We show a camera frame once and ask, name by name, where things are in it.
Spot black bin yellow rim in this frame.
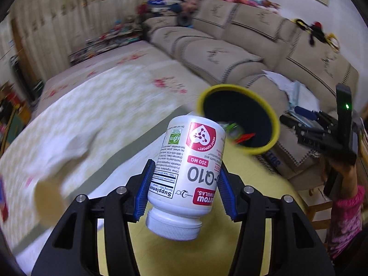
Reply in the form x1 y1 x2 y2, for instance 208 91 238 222
196 84 281 155

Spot white supplement bottle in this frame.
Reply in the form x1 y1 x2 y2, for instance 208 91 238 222
146 115 226 241

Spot pink sleeve forearm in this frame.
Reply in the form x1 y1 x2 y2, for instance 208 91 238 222
328 185 365 260

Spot person's right hand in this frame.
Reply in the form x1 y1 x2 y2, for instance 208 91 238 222
329 160 358 199

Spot papers and plastic folder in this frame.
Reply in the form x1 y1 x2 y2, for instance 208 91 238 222
263 70 320 117

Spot yellow patterned tablecloth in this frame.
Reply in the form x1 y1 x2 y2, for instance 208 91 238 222
0 63 306 276

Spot black yellow plush toy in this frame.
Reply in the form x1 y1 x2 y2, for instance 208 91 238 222
293 19 341 53

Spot beige sofa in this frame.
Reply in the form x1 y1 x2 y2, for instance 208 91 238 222
143 0 360 190

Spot floral floor mat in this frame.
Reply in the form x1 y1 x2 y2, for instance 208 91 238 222
36 41 209 115

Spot low shelf with clutter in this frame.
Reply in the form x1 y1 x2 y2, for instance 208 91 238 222
68 24 143 66

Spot beige curtains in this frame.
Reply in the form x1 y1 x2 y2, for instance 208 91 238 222
9 0 148 81

